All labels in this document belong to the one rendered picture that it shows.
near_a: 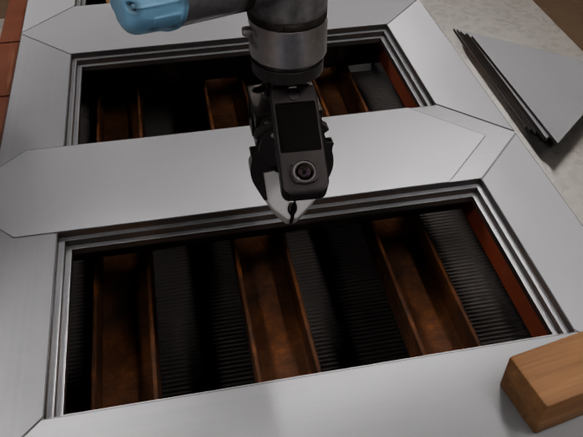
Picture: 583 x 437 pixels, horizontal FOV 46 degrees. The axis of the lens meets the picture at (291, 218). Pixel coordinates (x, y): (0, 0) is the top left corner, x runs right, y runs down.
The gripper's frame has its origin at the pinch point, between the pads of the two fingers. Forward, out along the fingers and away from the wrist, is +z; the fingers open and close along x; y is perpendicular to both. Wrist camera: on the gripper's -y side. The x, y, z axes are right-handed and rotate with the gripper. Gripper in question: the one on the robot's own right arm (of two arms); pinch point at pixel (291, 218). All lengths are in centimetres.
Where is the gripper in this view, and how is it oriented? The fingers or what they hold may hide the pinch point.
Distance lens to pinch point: 79.5
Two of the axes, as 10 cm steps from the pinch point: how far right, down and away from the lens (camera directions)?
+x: -9.8, 1.3, -1.4
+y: -1.9, -6.7, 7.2
